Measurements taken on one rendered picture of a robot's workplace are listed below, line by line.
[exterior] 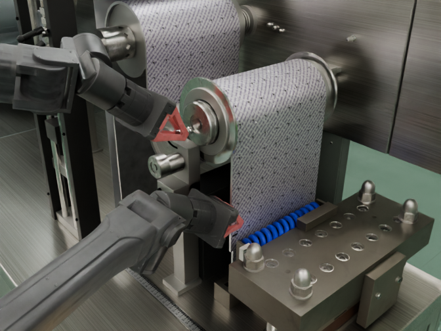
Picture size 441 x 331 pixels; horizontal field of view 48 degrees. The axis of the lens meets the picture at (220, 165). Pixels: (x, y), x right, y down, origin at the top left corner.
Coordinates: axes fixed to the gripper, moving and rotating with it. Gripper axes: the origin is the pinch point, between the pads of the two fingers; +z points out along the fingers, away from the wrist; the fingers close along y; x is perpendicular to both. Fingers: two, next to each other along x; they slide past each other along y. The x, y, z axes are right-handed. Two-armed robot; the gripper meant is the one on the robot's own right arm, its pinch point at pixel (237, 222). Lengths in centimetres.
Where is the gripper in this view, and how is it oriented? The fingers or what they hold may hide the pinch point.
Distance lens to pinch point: 88.4
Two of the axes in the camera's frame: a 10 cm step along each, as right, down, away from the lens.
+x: 3.9, -9.2, -1.0
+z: 6.5, 1.9, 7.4
